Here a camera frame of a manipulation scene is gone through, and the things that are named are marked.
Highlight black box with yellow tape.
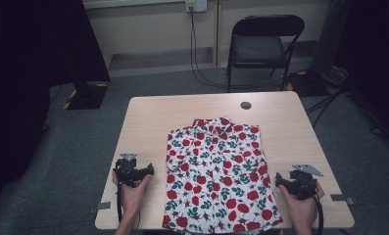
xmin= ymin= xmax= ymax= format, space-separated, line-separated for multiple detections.
xmin=63 ymin=81 xmax=111 ymax=111

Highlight dark curtain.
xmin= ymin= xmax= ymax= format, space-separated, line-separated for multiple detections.
xmin=0 ymin=0 xmax=112 ymax=217
xmin=332 ymin=0 xmax=389 ymax=135

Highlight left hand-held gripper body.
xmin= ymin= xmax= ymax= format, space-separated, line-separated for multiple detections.
xmin=113 ymin=153 xmax=141 ymax=188

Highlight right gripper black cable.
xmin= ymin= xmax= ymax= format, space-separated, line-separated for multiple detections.
xmin=312 ymin=191 xmax=325 ymax=235

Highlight grey cloth drape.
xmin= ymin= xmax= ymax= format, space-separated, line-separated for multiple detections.
xmin=309 ymin=0 xmax=348 ymax=75

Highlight black folding chair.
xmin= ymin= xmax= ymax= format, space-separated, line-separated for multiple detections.
xmin=225 ymin=14 xmax=306 ymax=93

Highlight white shirt with red roses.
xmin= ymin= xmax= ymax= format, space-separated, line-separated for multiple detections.
xmin=162 ymin=116 xmax=284 ymax=235

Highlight black base with yellow marks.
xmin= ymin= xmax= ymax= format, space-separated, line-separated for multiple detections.
xmin=285 ymin=70 xmax=331 ymax=98

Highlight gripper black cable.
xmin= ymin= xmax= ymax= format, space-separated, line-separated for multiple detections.
xmin=312 ymin=191 xmax=325 ymax=235
xmin=116 ymin=181 xmax=123 ymax=223

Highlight person's right hand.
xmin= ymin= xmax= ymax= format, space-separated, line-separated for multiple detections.
xmin=278 ymin=180 xmax=325 ymax=227

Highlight black floor cables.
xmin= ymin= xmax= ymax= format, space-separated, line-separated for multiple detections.
xmin=305 ymin=88 xmax=348 ymax=129

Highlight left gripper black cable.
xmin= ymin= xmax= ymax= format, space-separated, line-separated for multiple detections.
xmin=116 ymin=181 xmax=123 ymax=223

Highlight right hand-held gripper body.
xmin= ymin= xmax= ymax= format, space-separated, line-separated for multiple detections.
xmin=287 ymin=164 xmax=324 ymax=201

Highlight white wall socket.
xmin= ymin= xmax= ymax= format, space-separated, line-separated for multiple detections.
xmin=185 ymin=0 xmax=209 ymax=14

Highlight person's left hand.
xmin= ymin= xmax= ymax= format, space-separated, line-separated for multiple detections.
xmin=112 ymin=169 xmax=152 ymax=217

